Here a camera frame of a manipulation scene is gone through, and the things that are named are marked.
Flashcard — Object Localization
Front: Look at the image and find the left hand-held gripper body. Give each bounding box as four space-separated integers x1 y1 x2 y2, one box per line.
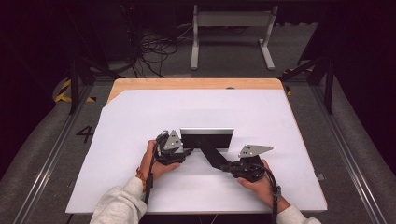
154 130 189 166

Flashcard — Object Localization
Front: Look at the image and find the person's right hand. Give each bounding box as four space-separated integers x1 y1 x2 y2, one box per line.
236 159 290 215

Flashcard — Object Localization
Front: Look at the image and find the tangle of black cables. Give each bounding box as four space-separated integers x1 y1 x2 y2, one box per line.
129 29 181 78

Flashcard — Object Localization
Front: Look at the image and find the orange bracelet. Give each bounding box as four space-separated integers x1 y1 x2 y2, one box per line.
135 167 148 192

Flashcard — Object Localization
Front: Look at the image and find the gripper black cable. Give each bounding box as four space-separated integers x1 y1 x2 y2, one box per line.
257 162 283 224
143 130 170 205

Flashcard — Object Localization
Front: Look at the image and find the white paper sheet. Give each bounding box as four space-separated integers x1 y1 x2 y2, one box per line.
64 89 329 215

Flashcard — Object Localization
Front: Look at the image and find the white metal desk frame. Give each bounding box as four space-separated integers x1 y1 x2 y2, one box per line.
190 4 279 71

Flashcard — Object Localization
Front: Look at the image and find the person's left hand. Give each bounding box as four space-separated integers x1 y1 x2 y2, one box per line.
138 139 181 185

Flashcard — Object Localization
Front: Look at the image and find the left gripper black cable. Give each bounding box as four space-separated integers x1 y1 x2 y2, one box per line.
143 130 170 205

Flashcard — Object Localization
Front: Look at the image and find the metal floor rail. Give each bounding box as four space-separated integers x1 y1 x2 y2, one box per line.
12 84 94 224
311 85 389 224

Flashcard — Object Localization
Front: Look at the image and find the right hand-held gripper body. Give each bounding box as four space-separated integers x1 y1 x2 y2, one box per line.
228 144 275 184

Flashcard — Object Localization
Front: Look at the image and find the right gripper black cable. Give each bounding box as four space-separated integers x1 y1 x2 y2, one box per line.
257 162 283 224

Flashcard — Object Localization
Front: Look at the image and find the black metal stand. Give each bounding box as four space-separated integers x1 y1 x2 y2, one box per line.
65 8 123 116
279 55 336 116

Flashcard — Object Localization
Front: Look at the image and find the wooden table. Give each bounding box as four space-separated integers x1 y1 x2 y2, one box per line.
106 77 329 216

